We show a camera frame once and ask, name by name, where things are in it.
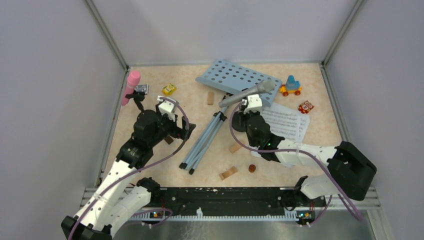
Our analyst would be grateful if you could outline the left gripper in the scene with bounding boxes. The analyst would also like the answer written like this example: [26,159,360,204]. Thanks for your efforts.
[148,103,196,147]

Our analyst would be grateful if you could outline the light blue music stand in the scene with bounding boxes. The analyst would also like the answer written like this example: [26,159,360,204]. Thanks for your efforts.
[179,59,282,175]

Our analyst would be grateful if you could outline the grey microphone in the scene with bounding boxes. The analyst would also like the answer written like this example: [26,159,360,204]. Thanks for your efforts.
[218,79,276,108]

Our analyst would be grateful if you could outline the black round microphone stand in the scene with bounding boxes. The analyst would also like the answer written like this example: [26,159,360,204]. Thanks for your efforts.
[231,99,252,133]

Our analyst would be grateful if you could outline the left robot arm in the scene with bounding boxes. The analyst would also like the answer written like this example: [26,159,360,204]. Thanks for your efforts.
[61,110,196,240]

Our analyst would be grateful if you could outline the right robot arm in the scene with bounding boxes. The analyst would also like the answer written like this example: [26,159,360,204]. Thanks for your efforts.
[245,115,377,206]

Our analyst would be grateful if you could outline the dark brown wooden block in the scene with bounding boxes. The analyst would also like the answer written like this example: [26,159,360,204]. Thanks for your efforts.
[164,135,174,145]

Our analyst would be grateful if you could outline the small wooden block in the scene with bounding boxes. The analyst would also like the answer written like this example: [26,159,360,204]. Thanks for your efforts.
[206,91,215,106]

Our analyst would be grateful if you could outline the yellow owl toy block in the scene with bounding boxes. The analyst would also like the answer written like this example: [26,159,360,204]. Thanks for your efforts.
[162,83,177,96]

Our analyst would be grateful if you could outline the wooden block near stand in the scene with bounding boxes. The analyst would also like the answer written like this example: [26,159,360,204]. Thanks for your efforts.
[228,142,242,154]

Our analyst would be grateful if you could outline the wooden arch block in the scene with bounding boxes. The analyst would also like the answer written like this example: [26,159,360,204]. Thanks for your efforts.
[219,166,238,180]

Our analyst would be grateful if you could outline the small grey picture card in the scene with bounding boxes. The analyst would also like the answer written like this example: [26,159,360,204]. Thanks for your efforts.
[134,84,149,95]

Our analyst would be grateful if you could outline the brown wooden cylinder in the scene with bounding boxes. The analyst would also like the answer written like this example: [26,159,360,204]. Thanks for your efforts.
[248,164,256,173]

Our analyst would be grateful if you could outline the pink microphone on stand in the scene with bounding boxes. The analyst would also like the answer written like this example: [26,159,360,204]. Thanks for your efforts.
[120,70,146,113]

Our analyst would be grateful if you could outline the blue toy car blocks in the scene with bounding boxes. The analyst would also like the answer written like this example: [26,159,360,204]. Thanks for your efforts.
[278,75,302,97]

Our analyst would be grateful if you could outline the red owl toy block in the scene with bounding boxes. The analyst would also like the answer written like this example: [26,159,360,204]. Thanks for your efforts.
[298,100,315,114]

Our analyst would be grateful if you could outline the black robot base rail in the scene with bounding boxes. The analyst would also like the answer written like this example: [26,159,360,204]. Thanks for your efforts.
[147,187,327,217]

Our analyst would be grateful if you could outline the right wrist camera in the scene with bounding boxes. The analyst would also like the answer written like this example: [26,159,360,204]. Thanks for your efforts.
[242,94,263,114]

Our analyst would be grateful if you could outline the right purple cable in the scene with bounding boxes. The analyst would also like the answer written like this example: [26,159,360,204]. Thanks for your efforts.
[229,101,364,227]

